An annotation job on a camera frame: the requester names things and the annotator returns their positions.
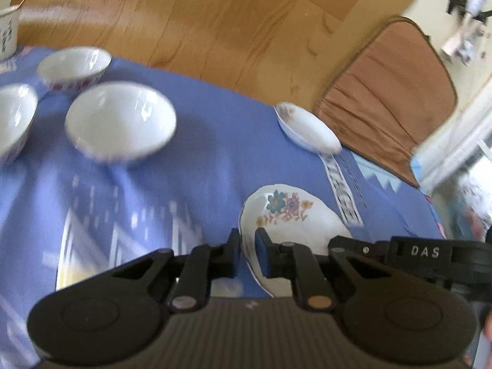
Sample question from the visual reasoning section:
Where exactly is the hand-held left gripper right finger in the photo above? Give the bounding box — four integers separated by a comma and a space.
254, 227, 397, 313

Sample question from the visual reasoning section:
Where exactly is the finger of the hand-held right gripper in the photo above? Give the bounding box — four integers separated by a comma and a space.
328, 235, 391, 257

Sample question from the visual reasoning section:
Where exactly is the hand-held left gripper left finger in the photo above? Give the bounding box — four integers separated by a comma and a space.
111, 228, 241, 314

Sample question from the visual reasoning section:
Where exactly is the large floral plate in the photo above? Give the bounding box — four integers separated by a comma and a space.
238, 184, 353, 297

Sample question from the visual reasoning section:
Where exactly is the white bowl red flower print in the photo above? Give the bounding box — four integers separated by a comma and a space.
0, 83, 39, 165
37, 46, 112, 92

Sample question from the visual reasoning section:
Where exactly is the blue printed cloth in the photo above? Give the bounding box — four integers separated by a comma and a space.
0, 44, 451, 369

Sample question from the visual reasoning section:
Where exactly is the small floral plate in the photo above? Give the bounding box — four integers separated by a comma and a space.
274, 102, 343, 154

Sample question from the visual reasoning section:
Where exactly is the brown seat cushion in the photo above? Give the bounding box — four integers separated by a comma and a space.
314, 15, 459, 189

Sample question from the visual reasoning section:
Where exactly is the large plain white bowl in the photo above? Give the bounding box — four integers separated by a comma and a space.
65, 82, 177, 164

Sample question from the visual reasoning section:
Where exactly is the white device on stand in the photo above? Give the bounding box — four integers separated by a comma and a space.
441, 0, 492, 66

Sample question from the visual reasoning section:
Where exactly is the white enamel mug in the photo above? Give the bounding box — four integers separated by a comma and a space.
0, 5, 21, 61

